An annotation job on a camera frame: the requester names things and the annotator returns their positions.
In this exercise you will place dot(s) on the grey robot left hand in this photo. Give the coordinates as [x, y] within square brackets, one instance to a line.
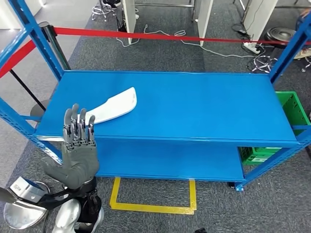
[78, 164]

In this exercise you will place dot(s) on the white curved plastic part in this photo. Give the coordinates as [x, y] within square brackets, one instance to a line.
[116, 104]

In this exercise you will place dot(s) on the blue metal shelf rack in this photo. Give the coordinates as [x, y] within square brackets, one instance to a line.
[194, 106]

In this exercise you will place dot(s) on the black pole stanchion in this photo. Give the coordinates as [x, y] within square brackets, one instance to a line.
[40, 109]

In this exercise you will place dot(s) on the belt barrier stanchion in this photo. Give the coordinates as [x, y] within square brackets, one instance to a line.
[54, 45]

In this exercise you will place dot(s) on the red barrier belt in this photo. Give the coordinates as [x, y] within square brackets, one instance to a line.
[146, 34]
[16, 58]

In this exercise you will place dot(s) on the black router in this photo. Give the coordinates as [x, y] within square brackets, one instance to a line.
[121, 27]

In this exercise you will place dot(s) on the chrome stool star base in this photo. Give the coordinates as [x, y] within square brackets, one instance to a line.
[263, 63]
[102, 9]

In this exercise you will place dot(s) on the white panel-leg desk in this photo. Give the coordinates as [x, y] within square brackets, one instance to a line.
[128, 19]
[260, 16]

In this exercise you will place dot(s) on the green plastic crate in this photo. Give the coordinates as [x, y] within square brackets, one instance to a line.
[295, 109]
[257, 157]

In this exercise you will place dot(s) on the white power strip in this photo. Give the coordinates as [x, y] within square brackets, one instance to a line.
[251, 48]

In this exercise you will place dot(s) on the dark round ribbed base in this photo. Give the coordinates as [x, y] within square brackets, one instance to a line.
[279, 35]

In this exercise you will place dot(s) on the person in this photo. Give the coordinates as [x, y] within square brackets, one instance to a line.
[305, 54]

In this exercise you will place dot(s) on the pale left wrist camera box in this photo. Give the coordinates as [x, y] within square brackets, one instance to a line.
[24, 191]

